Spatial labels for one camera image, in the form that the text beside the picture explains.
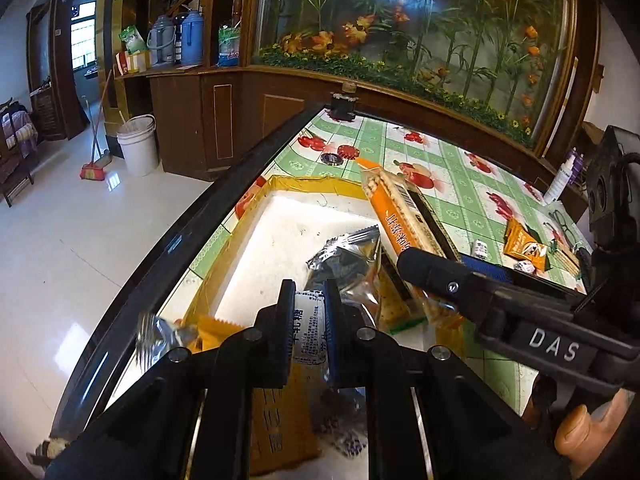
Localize dark ink bottle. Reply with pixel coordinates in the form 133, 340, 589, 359
327, 82, 358, 121

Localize dark wooden chair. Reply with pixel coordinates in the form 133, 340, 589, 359
0, 100, 41, 208

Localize white plastic bucket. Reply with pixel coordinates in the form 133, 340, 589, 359
116, 114, 160, 177

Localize yellow and red carton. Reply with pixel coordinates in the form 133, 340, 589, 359
115, 50, 151, 76

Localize blue thermos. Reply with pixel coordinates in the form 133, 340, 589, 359
179, 7, 206, 66

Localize glass display of artificial flowers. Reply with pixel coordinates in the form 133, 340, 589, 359
250, 0, 576, 148

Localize black-framed glasses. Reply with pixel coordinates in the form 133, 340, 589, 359
545, 207, 576, 241

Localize yellow biscuit packet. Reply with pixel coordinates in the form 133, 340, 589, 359
195, 314, 323, 477

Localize brown wooden cabinet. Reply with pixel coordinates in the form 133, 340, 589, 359
112, 60, 591, 211

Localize grey thermos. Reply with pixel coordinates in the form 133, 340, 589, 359
146, 14, 177, 67

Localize orange snack packet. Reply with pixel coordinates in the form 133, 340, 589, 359
502, 217, 551, 273

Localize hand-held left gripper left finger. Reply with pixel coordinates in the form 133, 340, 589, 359
47, 279, 297, 480

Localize orange cracker packet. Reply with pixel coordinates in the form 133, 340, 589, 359
356, 156, 468, 331

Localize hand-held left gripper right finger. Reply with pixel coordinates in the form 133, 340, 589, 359
322, 278, 571, 480

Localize red broom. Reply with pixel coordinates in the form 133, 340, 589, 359
79, 67, 115, 182

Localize white spray bottle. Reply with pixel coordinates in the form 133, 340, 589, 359
544, 149, 578, 205

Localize silver snack packet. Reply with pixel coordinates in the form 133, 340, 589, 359
306, 226, 383, 341
136, 312, 201, 366

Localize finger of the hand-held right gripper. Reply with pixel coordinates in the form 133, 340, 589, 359
459, 253, 588, 306
397, 247, 506, 321

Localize green and white bag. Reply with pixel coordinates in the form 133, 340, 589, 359
118, 25, 148, 56

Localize white box with yellow rim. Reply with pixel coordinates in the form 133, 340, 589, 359
181, 174, 481, 480

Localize person's right hand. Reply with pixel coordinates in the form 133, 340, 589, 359
554, 389, 635, 479

